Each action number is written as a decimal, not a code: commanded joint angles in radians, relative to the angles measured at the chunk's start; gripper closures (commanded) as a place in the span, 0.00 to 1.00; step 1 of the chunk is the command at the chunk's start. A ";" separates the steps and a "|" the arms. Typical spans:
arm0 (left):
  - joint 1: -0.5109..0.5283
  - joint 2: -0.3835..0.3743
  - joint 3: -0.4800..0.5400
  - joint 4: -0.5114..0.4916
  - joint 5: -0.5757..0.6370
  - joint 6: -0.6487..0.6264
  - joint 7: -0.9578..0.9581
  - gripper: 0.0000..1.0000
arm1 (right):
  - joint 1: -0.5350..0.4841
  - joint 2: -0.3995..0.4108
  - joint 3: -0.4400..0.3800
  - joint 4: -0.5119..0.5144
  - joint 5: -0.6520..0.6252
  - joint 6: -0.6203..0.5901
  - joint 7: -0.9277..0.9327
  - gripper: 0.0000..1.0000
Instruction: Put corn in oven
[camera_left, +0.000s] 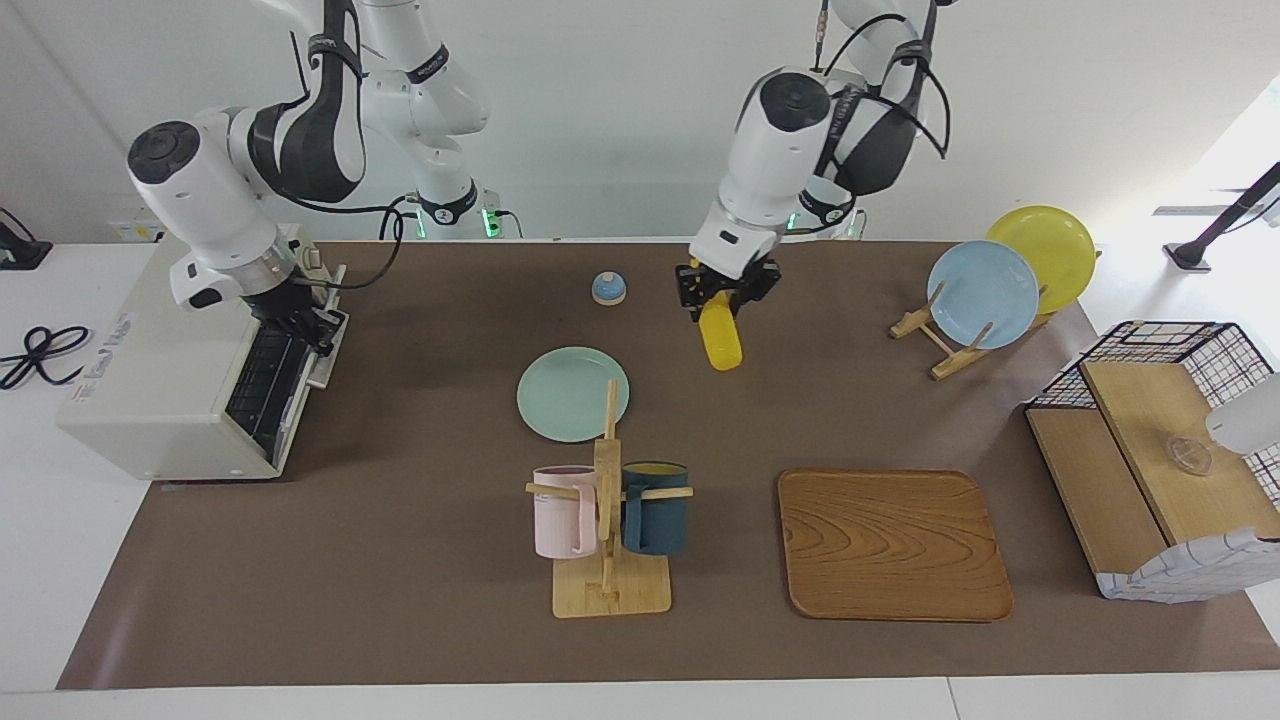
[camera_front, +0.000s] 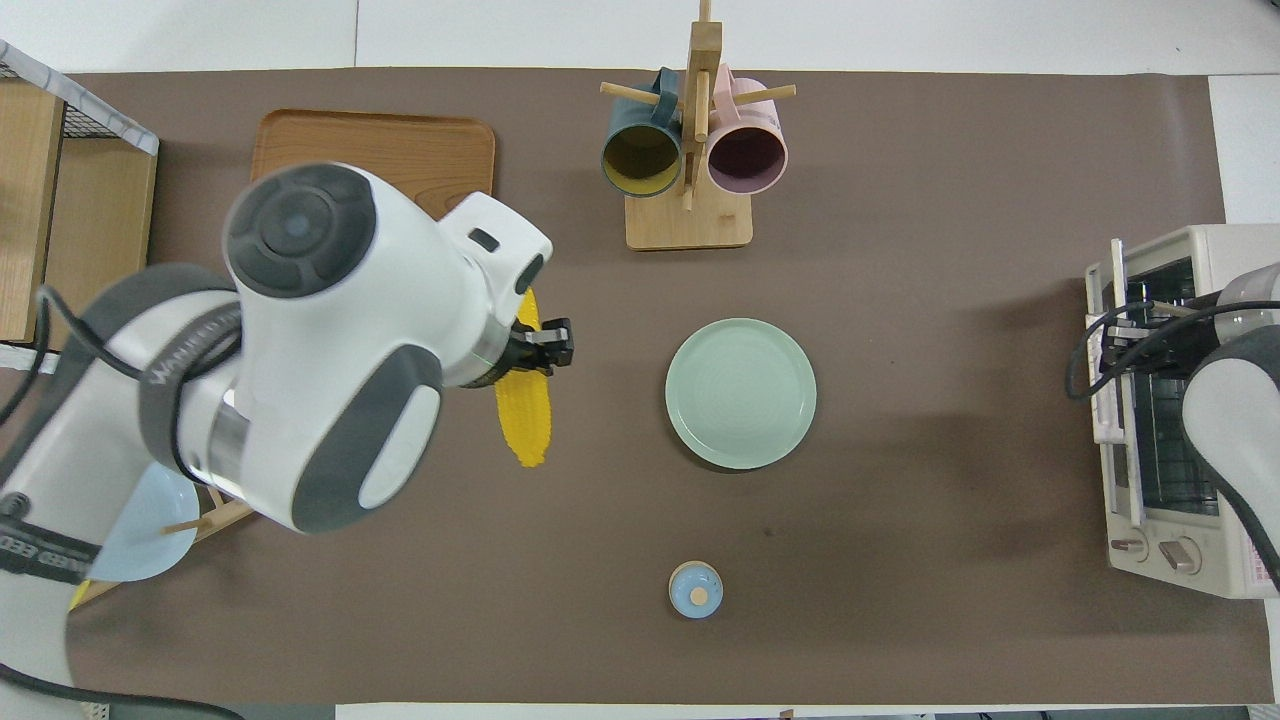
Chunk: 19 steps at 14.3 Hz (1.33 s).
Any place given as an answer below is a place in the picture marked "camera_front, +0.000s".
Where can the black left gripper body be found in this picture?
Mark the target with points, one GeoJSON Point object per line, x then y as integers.
{"type": "Point", "coordinates": [525, 350]}

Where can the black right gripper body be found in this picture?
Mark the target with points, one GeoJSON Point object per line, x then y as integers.
{"type": "Point", "coordinates": [1185, 322]}

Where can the yellow corn cob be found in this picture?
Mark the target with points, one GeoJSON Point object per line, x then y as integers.
{"type": "Point", "coordinates": [525, 430]}

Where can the pale green plate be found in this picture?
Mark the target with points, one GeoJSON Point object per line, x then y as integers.
{"type": "Point", "coordinates": [740, 395]}

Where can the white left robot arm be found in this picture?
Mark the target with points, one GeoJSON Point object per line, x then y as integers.
{"type": "Point", "coordinates": [330, 330]}

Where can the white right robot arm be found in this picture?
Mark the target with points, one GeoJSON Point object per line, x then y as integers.
{"type": "Point", "coordinates": [1230, 420]}

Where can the cream toaster oven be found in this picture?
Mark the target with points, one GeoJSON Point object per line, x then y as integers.
{"type": "Point", "coordinates": [1240, 245]}

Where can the wooden mug rack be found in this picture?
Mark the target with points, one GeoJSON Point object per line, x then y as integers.
{"type": "Point", "coordinates": [690, 230]}

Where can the dark blue mug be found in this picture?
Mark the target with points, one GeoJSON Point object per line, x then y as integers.
{"type": "Point", "coordinates": [640, 160]}

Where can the brown table mat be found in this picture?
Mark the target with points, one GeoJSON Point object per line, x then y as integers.
{"type": "Point", "coordinates": [900, 300]}

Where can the brown wooden tray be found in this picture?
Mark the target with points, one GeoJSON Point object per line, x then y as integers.
{"type": "Point", "coordinates": [400, 150]}

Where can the pink mug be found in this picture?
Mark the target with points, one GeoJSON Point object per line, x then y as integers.
{"type": "Point", "coordinates": [745, 160]}

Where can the small blue lid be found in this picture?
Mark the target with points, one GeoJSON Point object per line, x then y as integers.
{"type": "Point", "coordinates": [695, 590]}

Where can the wooden plate rack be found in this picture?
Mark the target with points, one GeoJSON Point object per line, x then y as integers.
{"type": "Point", "coordinates": [225, 515]}

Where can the light blue plate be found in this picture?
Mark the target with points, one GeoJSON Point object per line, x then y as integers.
{"type": "Point", "coordinates": [140, 540]}

